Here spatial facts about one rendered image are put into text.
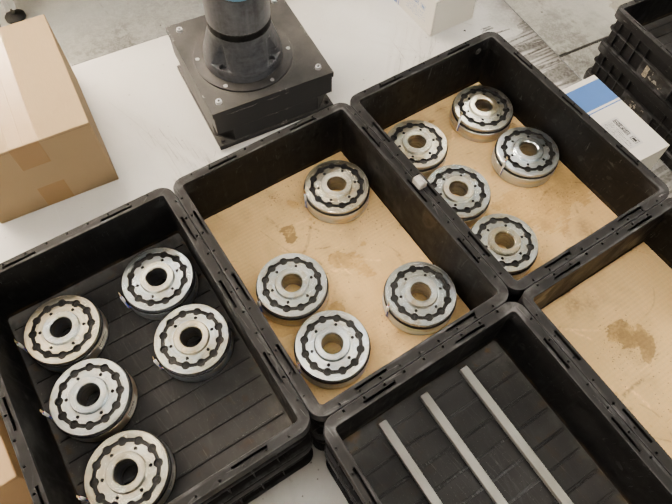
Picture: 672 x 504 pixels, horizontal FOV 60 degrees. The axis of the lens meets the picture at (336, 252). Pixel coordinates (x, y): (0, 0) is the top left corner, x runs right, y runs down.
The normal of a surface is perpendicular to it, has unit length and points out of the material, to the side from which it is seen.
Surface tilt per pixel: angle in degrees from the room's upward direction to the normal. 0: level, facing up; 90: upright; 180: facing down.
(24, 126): 0
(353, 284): 0
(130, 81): 0
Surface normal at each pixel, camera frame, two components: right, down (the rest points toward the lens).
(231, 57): -0.12, 0.69
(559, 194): 0.01, -0.48
